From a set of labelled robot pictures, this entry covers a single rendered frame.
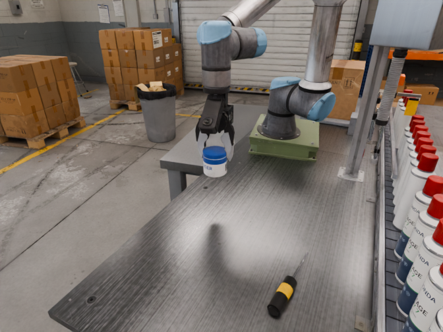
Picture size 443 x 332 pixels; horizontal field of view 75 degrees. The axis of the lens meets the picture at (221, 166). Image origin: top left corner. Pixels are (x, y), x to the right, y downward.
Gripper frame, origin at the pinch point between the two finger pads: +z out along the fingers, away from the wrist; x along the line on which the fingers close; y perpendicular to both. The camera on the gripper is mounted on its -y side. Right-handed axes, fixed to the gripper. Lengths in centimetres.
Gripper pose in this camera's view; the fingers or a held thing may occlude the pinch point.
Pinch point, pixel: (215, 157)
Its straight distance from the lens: 83.9
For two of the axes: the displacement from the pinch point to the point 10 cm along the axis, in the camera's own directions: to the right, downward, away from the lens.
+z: 0.0, 8.8, 4.7
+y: 2.8, -4.5, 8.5
